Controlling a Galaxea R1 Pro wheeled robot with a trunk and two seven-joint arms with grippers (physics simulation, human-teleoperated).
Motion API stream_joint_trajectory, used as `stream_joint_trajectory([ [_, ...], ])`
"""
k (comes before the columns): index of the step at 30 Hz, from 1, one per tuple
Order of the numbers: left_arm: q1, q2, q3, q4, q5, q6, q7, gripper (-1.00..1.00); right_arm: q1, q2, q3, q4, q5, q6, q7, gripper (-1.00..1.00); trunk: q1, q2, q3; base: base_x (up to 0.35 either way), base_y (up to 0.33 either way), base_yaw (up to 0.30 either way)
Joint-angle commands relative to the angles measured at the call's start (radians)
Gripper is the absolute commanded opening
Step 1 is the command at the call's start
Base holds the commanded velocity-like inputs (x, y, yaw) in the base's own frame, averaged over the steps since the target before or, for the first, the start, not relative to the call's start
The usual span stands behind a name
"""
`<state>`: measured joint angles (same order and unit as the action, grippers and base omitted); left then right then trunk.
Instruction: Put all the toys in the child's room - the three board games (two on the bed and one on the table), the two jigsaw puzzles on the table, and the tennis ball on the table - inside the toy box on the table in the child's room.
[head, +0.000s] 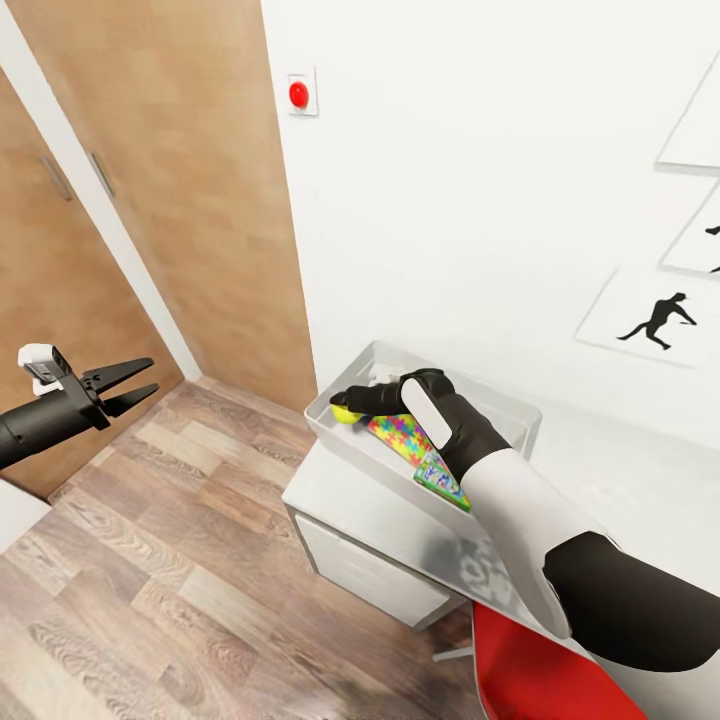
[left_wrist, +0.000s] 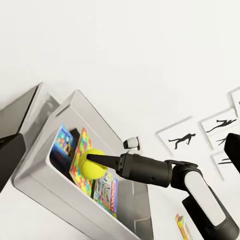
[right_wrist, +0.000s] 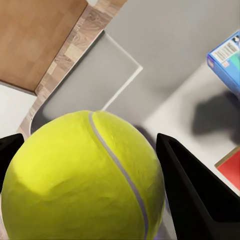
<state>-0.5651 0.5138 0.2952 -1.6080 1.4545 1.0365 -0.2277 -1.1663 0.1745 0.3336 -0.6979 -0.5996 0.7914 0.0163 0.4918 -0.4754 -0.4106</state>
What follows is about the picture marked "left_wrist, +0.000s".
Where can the board game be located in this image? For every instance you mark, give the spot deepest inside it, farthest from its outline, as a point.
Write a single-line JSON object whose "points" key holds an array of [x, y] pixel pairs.
{"points": [[184, 227], [64, 148], [104, 192]]}

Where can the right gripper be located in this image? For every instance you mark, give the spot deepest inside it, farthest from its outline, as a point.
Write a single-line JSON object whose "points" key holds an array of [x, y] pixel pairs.
{"points": [[128, 166]]}

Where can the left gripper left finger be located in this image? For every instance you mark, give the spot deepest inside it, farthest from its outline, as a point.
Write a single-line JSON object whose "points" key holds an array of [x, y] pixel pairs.
{"points": [[12, 149]]}

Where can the tennis ball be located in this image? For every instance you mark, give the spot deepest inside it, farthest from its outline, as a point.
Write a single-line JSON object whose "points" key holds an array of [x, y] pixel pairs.
{"points": [[89, 169]]}

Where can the toy box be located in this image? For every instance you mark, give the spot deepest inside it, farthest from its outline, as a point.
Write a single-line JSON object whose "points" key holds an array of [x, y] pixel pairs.
{"points": [[43, 178]]}

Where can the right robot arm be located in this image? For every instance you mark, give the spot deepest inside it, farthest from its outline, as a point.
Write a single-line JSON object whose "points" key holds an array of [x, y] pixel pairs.
{"points": [[210, 216]]}

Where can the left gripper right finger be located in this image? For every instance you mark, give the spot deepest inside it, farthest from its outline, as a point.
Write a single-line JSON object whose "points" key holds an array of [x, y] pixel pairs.
{"points": [[232, 149]]}

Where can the jigsaw puzzle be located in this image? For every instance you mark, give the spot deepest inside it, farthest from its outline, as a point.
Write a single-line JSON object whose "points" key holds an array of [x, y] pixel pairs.
{"points": [[83, 145]]}

